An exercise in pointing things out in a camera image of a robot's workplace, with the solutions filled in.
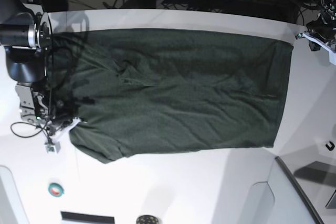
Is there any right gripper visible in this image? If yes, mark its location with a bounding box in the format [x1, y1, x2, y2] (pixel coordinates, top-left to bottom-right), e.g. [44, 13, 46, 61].
[48, 97, 96, 130]

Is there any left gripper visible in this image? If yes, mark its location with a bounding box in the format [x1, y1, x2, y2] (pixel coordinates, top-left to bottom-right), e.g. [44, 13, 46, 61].
[306, 19, 335, 51]

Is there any dark green t-shirt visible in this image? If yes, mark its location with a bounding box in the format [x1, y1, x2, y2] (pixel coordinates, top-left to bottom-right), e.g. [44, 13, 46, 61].
[52, 29, 293, 164]

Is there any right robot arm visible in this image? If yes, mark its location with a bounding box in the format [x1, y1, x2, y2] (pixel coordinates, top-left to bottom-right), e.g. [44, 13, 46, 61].
[1, 0, 81, 129]

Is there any green tape roll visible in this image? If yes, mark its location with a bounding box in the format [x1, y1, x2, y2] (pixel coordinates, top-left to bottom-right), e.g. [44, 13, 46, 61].
[48, 183, 64, 198]

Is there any black U-shaped hook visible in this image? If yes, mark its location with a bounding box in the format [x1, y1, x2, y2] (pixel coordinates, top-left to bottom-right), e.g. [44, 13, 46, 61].
[325, 141, 335, 151]

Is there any grey metal tray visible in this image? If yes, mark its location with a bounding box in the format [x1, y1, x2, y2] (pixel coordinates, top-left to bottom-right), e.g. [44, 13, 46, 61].
[278, 156, 335, 223]

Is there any black perforated round object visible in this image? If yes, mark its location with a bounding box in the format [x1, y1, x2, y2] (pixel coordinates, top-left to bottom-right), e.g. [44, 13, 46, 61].
[136, 215, 160, 224]

